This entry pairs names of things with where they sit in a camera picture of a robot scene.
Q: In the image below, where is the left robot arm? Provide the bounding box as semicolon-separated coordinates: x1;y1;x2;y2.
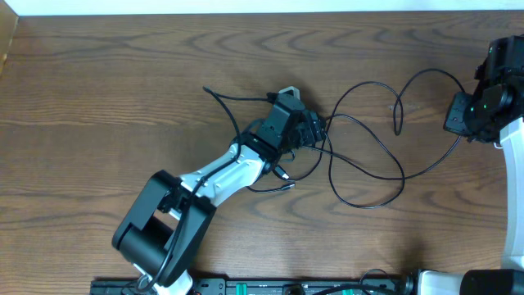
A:
111;90;326;294

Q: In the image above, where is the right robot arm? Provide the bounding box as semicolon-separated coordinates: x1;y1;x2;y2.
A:
399;35;523;294

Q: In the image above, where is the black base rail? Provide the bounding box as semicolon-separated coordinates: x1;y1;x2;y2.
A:
89;277;414;295

